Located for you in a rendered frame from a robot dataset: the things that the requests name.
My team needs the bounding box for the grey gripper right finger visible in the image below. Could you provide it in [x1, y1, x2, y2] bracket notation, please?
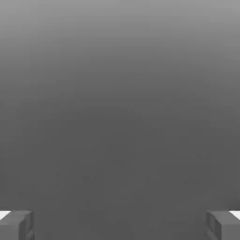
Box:
[205, 210, 240, 240]

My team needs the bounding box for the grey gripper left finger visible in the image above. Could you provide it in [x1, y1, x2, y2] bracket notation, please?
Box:
[0, 210, 35, 240]

